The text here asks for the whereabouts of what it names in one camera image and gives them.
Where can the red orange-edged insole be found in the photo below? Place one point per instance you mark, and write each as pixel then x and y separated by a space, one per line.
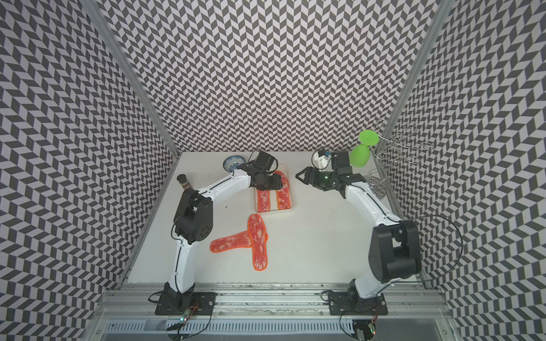
pixel 263 201
pixel 283 195
pixel 235 241
pixel 258 236

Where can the small brown spice jar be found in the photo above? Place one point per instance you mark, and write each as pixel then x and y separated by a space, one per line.
pixel 183 181

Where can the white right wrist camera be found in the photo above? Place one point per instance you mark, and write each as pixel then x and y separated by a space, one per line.
pixel 320 159

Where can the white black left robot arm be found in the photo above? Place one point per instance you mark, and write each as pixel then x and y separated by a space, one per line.
pixel 193 220

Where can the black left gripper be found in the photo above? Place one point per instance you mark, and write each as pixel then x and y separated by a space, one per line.
pixel 276 185

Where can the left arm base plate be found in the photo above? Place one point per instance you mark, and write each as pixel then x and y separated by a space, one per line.
pixel 185 303

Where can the green plastic wine glass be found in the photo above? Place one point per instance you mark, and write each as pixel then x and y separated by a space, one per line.
pixel 360 154

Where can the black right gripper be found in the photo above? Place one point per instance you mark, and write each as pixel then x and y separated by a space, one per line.
pixel 308 179

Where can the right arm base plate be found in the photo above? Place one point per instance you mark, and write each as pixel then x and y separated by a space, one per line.
pixel 343 303

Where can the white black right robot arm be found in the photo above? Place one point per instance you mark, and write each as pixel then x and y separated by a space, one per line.
pixel 394 253

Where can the chrome wire glass rack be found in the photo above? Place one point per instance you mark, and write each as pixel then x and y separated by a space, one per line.
pixel 402 147

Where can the aluminium front rail frame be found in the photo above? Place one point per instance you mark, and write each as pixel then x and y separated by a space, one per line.
pixel 226 311

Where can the white rectangular storage tray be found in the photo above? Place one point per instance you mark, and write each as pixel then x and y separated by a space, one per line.
pixel 283 168

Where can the blue white porcelain bowl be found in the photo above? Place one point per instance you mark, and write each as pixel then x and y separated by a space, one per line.
pixel 232 162

